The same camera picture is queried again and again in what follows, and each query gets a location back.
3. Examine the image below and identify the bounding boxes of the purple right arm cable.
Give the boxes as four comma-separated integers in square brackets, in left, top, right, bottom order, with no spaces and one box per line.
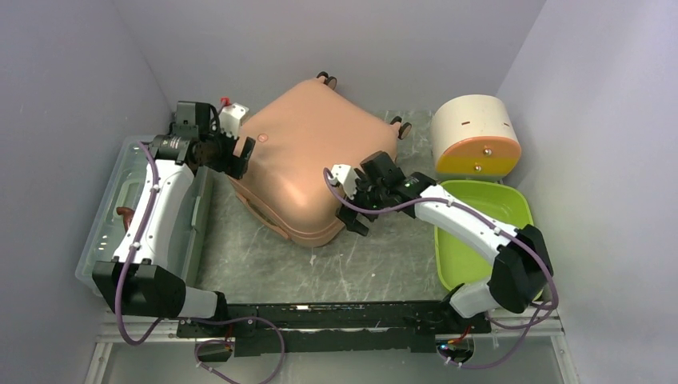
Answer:
[323,167,560,370]

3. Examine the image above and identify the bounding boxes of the cream orange drawer cabinet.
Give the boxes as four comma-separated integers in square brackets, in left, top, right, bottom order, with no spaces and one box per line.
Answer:
[430,94,521,182]

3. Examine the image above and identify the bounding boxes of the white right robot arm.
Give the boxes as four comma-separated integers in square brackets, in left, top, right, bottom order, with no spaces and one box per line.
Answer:
[322,151,559,332]

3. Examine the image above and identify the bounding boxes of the pink hard-shell suitcase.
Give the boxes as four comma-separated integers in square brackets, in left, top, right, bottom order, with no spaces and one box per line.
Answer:
[230,71,412,248]

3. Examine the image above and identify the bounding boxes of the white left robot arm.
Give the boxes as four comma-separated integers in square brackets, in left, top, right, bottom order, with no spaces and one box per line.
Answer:
[93,100,255,336]

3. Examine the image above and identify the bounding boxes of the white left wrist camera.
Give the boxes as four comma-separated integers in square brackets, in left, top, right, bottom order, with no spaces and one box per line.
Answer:
[219,98,249,138]

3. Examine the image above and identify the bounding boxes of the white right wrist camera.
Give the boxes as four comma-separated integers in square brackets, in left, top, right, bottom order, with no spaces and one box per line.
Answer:
[323,164,359,200]

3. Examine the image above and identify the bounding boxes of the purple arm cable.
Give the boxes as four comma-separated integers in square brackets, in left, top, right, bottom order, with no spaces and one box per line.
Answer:
[323,167,560,370]
[114,140,286,384]

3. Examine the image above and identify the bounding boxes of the aluminium frame rail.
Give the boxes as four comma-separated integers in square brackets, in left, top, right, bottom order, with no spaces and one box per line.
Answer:
[84,310,179,384]

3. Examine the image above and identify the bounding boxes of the clear plastic storage box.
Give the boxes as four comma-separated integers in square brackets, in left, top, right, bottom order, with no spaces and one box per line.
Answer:
[75,135,214,297]

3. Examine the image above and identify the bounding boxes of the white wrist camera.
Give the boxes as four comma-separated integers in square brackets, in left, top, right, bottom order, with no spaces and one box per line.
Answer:
[219,98,249,138]
[323,164,359,200]

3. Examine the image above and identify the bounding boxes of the lime green plastic tray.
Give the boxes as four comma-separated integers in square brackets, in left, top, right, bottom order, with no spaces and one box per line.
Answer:
[433,179,535,298]

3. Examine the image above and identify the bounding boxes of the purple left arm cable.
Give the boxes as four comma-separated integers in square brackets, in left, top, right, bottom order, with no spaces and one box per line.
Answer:
[114,140,286,384]

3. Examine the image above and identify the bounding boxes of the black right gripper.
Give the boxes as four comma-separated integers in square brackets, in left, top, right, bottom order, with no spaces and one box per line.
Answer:
[335,169,388,236]

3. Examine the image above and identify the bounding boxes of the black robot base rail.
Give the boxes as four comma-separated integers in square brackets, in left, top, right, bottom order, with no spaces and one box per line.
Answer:
[177,300,491,357]

